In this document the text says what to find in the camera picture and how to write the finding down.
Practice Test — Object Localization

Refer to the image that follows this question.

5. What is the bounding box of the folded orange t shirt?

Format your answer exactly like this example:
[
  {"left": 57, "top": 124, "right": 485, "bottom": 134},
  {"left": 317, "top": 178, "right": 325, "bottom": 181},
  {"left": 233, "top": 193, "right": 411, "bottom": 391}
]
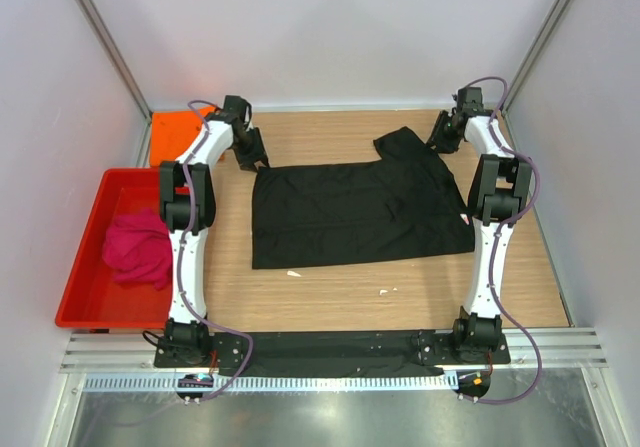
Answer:
[{"left": 149, "top": 106, "right": 233, "bottom": 167}]

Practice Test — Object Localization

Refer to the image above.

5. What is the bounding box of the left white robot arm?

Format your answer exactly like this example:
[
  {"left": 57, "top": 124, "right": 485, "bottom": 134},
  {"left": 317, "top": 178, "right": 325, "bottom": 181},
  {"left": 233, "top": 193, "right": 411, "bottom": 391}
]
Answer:
[{"left": 154, "top": 95, "right": 269, "bottom": 367}]

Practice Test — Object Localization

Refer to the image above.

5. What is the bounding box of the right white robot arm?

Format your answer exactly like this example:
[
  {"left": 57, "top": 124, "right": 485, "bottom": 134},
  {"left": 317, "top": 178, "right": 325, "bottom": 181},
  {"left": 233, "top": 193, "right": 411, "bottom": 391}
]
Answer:
[{"left": 427, "top": 81, "right": 534, "bottom": 364}]

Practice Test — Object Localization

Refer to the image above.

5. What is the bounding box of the black t shirt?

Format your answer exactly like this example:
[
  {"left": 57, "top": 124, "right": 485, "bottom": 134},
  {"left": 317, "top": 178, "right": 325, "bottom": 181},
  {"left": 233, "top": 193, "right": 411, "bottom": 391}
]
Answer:
[{"left": 252, "top": 127, "right": 475, "bottom": 269}]

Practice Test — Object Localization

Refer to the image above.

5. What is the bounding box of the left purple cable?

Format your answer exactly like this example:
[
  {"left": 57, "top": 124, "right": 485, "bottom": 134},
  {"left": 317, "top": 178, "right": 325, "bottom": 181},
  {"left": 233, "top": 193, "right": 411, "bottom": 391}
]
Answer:
[{"left": 99, "top": 99, "right": 254, "bottom": 428}]

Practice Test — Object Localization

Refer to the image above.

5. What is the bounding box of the right aluminium corner post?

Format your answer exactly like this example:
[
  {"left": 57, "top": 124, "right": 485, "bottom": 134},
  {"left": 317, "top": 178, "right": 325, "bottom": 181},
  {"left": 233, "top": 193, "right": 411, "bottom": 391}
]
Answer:
[{"left": 501, "top": 0, "right": 574, "bottom": 115}]

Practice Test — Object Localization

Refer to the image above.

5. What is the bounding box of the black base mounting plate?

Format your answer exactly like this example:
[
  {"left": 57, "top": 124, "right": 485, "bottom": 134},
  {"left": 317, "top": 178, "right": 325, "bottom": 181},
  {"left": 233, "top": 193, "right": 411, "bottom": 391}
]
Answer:
[{"left": 154, "top": 330, "right": 511, "bottom": 375}]

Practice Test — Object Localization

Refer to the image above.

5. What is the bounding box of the crumpled pink t shirt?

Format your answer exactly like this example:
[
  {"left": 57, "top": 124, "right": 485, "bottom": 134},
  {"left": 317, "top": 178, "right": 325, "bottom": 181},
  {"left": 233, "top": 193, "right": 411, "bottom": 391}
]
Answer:
[{"left": 102, "top": 209, "right": 172, "bottom": 290}]

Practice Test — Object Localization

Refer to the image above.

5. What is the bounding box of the red plastic bin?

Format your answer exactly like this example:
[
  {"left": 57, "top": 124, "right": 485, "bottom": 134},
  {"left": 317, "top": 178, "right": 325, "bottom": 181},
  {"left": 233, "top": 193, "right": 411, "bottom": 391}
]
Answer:
[{"left": 55, "top": 168, "right": 171, "bottom": 330}]

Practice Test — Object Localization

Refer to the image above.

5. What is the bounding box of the left aluminium corner post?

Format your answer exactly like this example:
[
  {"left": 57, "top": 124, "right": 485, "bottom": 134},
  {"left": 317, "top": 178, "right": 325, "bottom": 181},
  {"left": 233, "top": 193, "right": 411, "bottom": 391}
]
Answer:
[{"left": 58, "top": 0, "right": 153, "bottom": 119}]

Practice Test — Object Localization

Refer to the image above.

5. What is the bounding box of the aluminium rail profile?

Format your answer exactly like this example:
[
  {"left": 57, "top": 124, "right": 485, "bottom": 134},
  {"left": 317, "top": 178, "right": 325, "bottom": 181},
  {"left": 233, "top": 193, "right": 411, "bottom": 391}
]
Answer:
[{"left": 59, "top": 327, "right": 608, "bottom": 374}]

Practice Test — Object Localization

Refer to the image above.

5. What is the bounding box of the aluminium corner post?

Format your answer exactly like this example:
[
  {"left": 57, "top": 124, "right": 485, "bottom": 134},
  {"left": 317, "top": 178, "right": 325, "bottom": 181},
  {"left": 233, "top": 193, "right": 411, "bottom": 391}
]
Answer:
[
  {"left": 501, "top": 0, "right": 574, "bottom": 115},
  {"left": 58, "top": 0, "right": 153, "bottom": 119}
]

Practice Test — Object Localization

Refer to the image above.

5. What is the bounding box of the slotted white cable duct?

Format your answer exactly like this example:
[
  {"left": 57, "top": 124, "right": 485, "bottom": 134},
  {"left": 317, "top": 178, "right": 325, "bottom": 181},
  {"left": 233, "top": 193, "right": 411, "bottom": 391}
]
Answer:
[{"left": 83, "top": 371, "right": 458, "bottom": 394}]

